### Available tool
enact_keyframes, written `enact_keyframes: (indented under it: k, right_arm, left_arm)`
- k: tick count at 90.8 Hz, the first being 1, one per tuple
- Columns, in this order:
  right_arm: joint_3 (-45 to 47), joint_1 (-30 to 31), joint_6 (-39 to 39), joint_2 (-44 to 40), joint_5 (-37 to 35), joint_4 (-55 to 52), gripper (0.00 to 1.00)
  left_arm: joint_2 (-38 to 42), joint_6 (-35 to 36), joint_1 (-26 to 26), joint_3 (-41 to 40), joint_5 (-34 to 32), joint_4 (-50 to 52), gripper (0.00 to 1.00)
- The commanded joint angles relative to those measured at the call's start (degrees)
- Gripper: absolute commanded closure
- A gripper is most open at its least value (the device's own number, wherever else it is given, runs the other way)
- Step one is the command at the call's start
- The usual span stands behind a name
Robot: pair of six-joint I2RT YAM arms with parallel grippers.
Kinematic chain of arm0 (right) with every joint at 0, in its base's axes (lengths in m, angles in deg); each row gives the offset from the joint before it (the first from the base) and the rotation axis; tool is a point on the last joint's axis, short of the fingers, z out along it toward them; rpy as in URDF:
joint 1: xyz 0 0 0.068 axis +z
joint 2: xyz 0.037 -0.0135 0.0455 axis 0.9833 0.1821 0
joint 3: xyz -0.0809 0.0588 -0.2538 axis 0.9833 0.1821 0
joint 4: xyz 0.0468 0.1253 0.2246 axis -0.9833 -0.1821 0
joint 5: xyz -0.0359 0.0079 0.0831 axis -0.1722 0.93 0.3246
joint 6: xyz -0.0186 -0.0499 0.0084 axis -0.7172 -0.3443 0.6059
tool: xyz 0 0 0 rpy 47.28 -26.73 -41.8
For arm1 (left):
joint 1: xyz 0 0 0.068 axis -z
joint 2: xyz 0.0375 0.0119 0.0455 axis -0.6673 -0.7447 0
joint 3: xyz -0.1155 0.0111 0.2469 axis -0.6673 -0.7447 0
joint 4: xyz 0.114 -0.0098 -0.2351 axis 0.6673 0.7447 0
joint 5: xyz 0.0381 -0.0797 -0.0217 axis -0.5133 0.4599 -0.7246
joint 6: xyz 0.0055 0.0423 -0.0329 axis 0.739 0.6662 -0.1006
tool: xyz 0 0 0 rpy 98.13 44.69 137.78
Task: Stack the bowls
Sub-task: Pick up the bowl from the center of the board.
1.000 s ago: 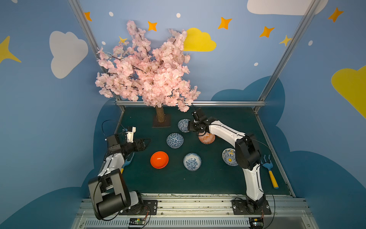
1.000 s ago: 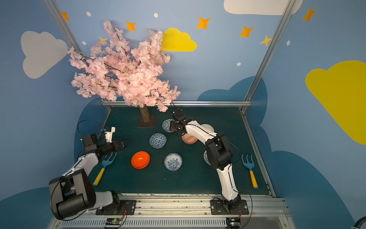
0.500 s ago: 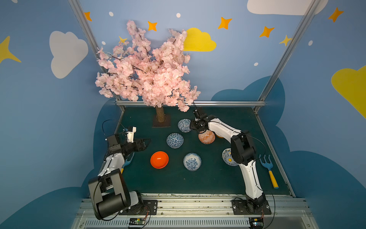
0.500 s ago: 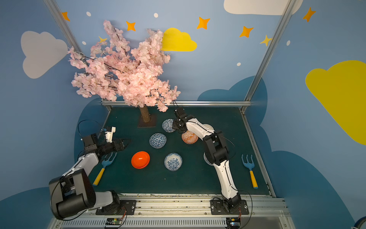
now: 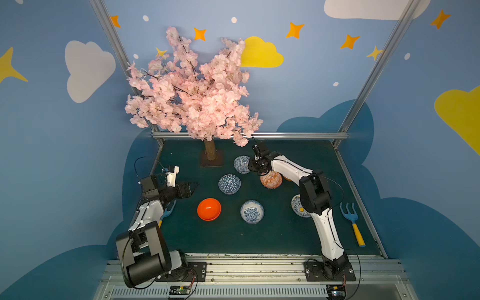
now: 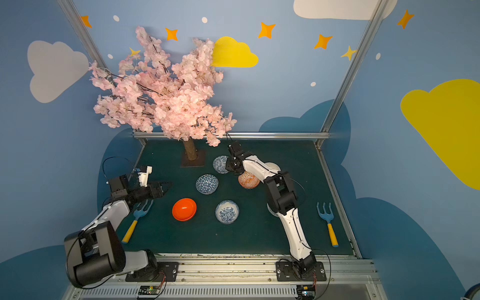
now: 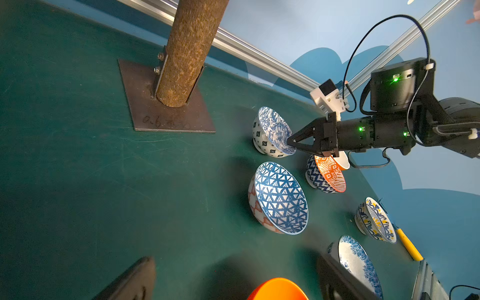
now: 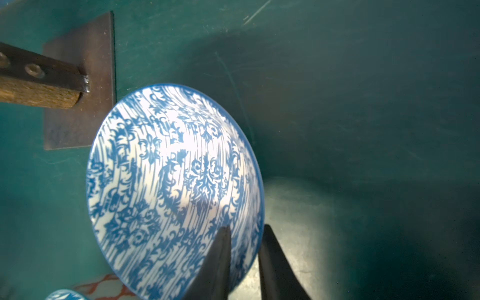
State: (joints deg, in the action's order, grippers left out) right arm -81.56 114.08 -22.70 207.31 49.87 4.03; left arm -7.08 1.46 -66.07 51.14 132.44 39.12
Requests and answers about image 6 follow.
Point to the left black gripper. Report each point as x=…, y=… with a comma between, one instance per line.
x=150, y=191

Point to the dark blue patterned bowl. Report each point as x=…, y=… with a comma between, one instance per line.
x=207, y=184

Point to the right circuit board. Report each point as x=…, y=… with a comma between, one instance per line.
x=305, y=292

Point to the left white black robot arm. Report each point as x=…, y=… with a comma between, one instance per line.
x=96, y=254

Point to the cream white bowl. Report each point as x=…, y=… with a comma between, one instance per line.
x=272, y=167

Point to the right blue yellow garden fork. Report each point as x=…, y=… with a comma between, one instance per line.
x=327, y=215

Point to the orange plastic bowl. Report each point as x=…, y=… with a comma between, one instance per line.
x=184, y=209

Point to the blue yellow garden fork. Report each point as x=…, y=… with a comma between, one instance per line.
x=327, y=215
x=135, y=221

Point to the aluminium front rail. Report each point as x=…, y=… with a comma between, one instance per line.
x=244, y=277

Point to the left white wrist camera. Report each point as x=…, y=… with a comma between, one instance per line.
x=143, y=175

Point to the left blue yellow garden fork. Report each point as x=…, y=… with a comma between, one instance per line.
x=135, y=221

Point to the left green circuit board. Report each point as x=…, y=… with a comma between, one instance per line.
x=148, y=291

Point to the red patterned bowl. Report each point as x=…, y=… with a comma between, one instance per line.
x=248, y=180

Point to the yellow blue patterned bowl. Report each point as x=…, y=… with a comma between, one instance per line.
x=271, y=211

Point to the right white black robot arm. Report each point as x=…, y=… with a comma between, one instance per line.
x=282, y=201

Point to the pink cherry blossom tree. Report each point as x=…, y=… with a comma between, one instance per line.
x=149, y=91

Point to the blue white floral bowl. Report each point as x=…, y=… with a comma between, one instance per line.
x=227, y=212

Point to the light blue patterned bowl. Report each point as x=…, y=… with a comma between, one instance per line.
x=219, y=164

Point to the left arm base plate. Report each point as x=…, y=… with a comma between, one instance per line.
x=163, y=270

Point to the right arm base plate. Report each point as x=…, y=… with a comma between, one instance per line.
x=287, y=271

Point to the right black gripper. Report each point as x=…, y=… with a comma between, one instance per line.
x=232, y=163

